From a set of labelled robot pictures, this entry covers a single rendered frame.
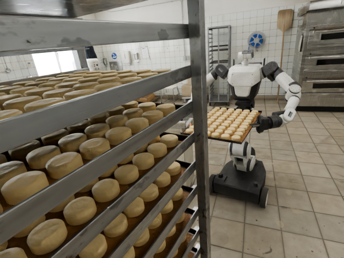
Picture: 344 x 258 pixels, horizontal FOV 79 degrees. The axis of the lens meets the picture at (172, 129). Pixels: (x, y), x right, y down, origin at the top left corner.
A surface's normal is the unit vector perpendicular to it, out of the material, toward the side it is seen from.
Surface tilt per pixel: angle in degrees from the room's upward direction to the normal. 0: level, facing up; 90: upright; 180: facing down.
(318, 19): 90
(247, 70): 46
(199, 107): 90
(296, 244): 0
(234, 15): 90
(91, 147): 0
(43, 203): 90
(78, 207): 0
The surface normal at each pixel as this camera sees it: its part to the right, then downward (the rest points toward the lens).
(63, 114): 0.85, 0.13
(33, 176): -0.09, -0.92
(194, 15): -0.52, 0.37
